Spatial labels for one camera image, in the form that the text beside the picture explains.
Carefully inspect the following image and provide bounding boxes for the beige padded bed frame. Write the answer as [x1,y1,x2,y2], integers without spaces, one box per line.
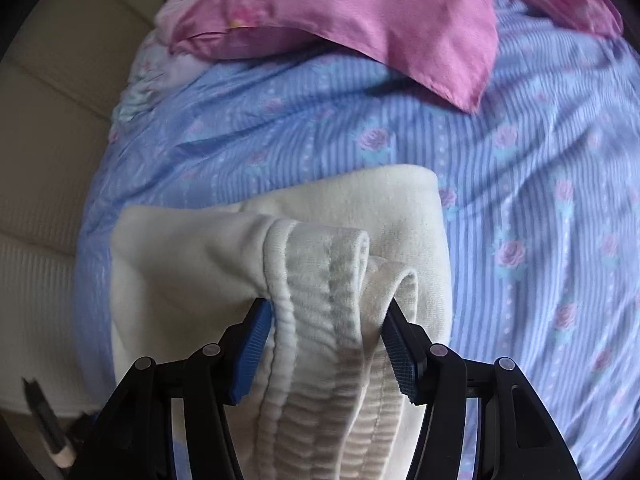
[0,0,173,261]

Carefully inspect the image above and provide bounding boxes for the white ribbed clothing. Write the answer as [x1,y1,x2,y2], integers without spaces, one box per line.
[0,237,116,416]

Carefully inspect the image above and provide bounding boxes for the pink satin pillow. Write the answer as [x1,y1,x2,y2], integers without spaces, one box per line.
[167,0,501,113]

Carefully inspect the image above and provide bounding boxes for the white pants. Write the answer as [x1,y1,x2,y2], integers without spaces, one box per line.
[107,164,453,480]

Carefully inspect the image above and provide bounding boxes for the black pen white tip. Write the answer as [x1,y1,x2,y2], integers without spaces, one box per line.
[21,376,79,468]

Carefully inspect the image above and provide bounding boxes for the blue floral bed sheet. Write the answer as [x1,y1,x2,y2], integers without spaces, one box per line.
[75,0,640,480]

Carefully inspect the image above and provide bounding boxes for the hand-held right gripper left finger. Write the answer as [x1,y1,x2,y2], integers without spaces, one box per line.
[67,297,273,480]

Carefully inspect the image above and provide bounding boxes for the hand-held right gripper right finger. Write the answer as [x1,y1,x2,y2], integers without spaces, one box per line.
[380,299,583,480]

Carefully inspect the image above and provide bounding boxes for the pale floral pillow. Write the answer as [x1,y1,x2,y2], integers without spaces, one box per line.
[111,0,223,123]

